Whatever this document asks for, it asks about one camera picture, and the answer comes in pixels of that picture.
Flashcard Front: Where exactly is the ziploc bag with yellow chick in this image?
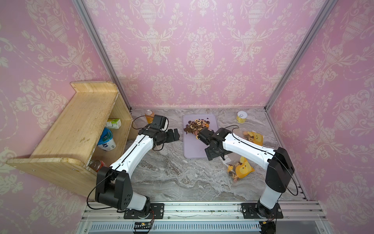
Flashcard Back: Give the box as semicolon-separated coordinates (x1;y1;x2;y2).
223;155;255;182

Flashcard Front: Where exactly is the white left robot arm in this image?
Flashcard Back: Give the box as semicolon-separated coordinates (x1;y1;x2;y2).
93;115;180;215

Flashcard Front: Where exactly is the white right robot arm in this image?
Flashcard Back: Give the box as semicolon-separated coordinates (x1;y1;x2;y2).
197;128;295;213

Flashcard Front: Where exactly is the pile of assorted cookies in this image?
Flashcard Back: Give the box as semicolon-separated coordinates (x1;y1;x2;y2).
184;119;210;136

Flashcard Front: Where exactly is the orange Schweppes soda can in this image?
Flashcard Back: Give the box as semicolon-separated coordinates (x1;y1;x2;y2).
145;110;155;124

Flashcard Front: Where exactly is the lilac plastic tray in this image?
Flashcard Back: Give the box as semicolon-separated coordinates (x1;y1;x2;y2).
182;114;218;160

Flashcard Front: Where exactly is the yellow tin can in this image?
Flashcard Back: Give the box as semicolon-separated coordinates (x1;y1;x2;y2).
236;111;248;123

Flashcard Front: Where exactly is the green white carton box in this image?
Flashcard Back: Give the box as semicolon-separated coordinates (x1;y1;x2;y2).
105;119;122;129

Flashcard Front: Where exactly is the blue lid white tub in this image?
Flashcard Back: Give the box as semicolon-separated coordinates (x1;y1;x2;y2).
97;127;116;152

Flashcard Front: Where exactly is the wooden shelf unit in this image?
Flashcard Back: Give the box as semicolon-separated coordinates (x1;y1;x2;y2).
7;82;136;199

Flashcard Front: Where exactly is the red soda can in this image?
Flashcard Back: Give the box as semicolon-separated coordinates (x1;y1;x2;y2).
88;160;107;172

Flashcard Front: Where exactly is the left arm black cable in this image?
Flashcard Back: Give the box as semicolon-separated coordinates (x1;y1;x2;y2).
86;115;166;211

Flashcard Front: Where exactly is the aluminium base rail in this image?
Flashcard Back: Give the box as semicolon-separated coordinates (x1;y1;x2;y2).
77;200;334;234

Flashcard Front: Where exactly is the aluminium frame post left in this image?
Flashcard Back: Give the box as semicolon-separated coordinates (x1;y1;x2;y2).
72;0;131;111

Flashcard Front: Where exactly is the aluminium frame post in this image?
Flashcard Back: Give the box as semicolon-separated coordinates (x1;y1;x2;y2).
264;0;338;113
72;0;131;111

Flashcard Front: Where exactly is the aluminium frame post right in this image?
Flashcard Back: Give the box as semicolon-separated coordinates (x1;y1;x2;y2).
264;0;338;113

